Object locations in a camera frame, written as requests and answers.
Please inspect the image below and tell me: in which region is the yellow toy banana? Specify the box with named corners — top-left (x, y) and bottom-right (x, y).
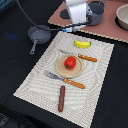
top-left (74, 41), bottom-right (91, 48)

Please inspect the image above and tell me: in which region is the grey cooking pot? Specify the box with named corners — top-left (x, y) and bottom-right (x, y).
top-left (89, 0), bottom-right (106, 25)

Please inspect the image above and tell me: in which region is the brown toy sausage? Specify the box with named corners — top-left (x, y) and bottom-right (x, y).
top-left (58, 85), bottom-right (65, 112)

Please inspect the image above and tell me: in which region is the small grey frying pan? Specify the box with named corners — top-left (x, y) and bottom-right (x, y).
top-left (28, 25), bottom-right (51, 54)

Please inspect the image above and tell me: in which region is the round beige plate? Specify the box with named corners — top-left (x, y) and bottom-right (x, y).
top-left (56, 55), bottom-right (83, 78)

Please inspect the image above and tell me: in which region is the red toy tomato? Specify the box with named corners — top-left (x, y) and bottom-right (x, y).
top-left (64, 56), bottom-right (76, 70)

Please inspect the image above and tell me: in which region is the brown toy stove board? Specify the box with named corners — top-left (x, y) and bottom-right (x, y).
top-left (48, 0), bottom-right (128, 43)

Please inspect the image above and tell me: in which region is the fork with orange handle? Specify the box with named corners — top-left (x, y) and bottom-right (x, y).
top-left (44, 70), bottom-right (85, 89)

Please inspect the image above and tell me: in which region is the black round stove burner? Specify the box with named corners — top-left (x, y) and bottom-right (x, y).
top-left (60, 9), bottom-right (69, 19)

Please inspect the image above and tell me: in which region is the knife with orange handle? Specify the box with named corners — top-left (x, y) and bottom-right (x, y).
top-left (58, 49), bottom-right (97, 62)

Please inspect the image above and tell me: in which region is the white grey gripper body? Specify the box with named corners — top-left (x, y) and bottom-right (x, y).
top-left (65, 0), bottom-right (92, 31)

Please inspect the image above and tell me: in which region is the beige bowl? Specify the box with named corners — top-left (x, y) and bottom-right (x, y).
top-left (116, 4), bottom-right (128, 31)

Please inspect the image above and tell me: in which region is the white woven placemat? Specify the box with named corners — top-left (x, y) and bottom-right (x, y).
top-left (14, 32), bottom-right (114, 128)

